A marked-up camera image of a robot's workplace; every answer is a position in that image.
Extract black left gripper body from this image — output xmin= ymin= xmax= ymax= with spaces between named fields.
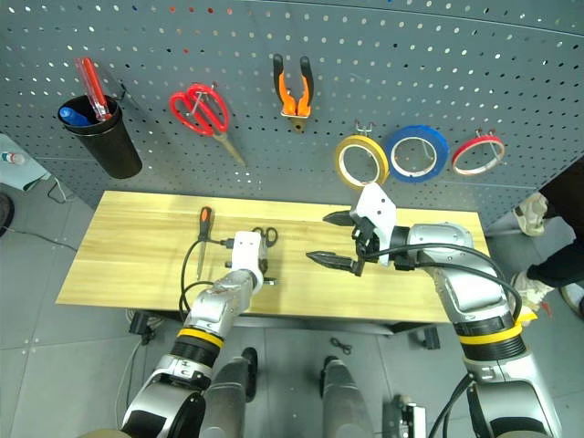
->
xmin=257 ymin=235 xmax=271 ymax=275

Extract black cylindrical holder cup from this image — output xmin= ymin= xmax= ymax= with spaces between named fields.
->
xmin=57 ymin=94 xmax=143 ymax=180

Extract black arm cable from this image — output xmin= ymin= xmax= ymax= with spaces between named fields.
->
xmin=178 ymin=236 xmax=235 ymax=326
xmin=364 ymin=243 xmax=524 ymax=330

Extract yellow tape roll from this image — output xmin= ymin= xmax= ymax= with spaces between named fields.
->
xmin=335 ymin=134 xmax=391 ymax=187

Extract dark grey rounded shape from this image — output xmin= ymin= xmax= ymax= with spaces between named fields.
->
xmin=321 ymin=355 xmax=380 ymax=438
xmin=200 ymin=349 xmax=259 ymax=438

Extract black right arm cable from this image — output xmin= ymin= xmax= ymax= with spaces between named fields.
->
xmin=364 ymin=243 xmax=524 ymax=330

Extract red tape roll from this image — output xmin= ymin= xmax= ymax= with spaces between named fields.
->
xmin=451 ymin=133 xmax=506 ymax=176

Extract black trouser leg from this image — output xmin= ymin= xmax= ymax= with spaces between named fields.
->
xmin=524 ymin=214 xmax=584 ymax=289

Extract white shoe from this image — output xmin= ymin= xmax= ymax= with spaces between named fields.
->
xmin=558 ymin=282 xmax=584 ymax=320

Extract black handled scissors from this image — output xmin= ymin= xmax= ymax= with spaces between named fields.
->
xmin=252 ymin=226 xmax=278 ymax=287

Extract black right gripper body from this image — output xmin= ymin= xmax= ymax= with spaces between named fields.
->
xmin=349 ymin=216 xmax=382 ymax=266

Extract red handled scissors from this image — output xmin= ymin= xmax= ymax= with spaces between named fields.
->
xmin=169 ymin=83 xmax=247 ymax=168

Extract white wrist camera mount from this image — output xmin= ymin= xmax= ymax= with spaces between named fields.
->
xmin=354 ymin=182 xmax=397 ymax=266
xmin=230 ymin=231 xmax=266 ymax=293

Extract blue marker pen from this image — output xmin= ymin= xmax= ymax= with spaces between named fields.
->
xmin=59 ymin=106 xmax=92 ymax=127

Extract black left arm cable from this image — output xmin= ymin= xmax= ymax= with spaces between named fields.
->
xmin=178 ymin=236 xmax=235 ymax=326

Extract red clear handled screwdriver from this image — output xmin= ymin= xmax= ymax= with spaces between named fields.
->
xmin=74 ymin=57 xmax=113 ymax=122

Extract orange black handled screwdriver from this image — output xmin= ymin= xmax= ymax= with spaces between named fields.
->
xmin=195 ymin=205 xmax=214 ymax=280

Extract black metal table frame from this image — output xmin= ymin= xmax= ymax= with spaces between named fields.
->
xmin=125 ymin=308 xmax=442 ymax=350

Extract black white device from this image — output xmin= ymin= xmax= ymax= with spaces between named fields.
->
xmin=382 ymin=394 xmax=428 ymax=438

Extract grey perforated metal pegboard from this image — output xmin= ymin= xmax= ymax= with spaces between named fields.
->
xmin=0 ymin=0 xmax=584 ymax=229

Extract blue tape roll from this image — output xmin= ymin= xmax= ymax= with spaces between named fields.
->
xmin=384 ymin=124 xmax=451 ymax=183

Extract orange black pliers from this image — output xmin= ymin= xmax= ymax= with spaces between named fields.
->
xmin=272 ymin=53 xmax=315 ymax=136

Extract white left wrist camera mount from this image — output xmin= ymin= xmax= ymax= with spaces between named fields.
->
xmin=230 ymin=231 xmax=266 ymax=293

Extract dark brown trouser leg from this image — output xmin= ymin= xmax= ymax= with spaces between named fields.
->
xmin=537 ymin=154 xmax=584 ymax=221

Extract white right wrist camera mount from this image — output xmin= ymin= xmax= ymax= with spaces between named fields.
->
xmin=354 ymin=182 xmax=397 ymax=266

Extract black lower body cable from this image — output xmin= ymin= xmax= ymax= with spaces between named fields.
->
xmin=428 ymin=372 xmax=476 ymax=438

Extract white floor cable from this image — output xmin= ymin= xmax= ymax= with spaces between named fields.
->
xmin=116 ymin=341 xmax=143 ymax=412

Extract beige worn shoe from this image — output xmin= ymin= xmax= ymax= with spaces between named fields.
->
xmin=513 ymin=191 xmax=551 ymax=237
xmin=509 ymin=271 xmax=554 ymax=317

